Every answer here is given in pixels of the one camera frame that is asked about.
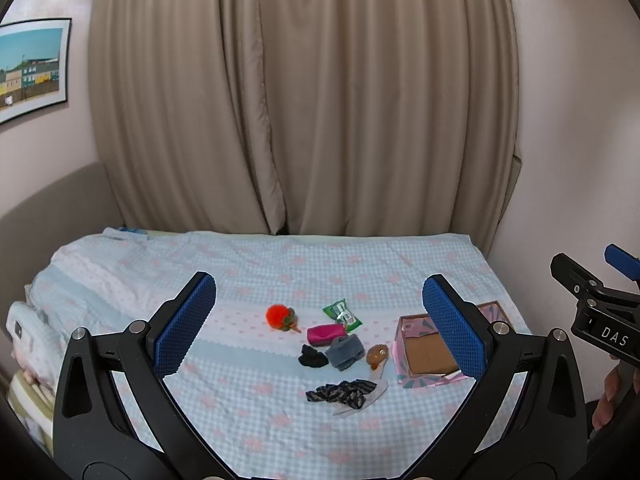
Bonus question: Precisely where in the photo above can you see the magenta pouch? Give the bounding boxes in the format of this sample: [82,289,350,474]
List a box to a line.
[306,323,347,348]

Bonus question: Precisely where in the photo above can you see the person's right hand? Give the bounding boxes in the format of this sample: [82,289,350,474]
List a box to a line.
[591,367,620,431]

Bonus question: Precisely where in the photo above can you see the white grey wiping cloth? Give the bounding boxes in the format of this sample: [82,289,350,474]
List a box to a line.
[334,379,388,418]

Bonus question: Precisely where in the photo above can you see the beige curtain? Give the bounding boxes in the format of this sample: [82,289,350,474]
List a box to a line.
[89,0,521,252]

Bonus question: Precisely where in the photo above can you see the framed houses picture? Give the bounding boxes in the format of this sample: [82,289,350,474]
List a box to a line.
[0,18,73,125]

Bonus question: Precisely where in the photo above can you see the folded quilt pile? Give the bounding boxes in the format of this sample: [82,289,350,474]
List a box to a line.
[6,301,63,456]

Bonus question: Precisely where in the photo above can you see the black white patterned cloth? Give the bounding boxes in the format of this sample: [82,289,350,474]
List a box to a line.
[305,379,378,410]

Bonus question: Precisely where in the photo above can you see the small black sock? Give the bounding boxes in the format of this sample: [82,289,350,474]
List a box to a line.
[298,344,329,368]

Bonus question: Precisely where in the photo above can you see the brown donut keychain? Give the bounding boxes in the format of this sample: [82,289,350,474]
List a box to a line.
[366,344,390,382]

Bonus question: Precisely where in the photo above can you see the grey fluffy sock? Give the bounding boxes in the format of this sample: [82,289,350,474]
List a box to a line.
[326,334,366,372]

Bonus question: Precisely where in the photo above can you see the green snack packet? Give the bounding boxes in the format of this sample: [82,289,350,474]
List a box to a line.
[322,299,362,333]

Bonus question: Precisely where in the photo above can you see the pink teal cardboard box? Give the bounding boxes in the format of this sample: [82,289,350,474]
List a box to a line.
[392,300,516,388]

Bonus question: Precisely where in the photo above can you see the blue checkered bed sheet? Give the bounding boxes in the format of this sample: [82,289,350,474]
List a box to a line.
[28,232,527,479]

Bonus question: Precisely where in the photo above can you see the grey upholstered headboard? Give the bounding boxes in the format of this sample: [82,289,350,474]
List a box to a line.
[1,162,125,318]

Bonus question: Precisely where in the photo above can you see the orange knitted fruit toy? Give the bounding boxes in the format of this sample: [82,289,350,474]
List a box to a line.
[265,304,299,333]

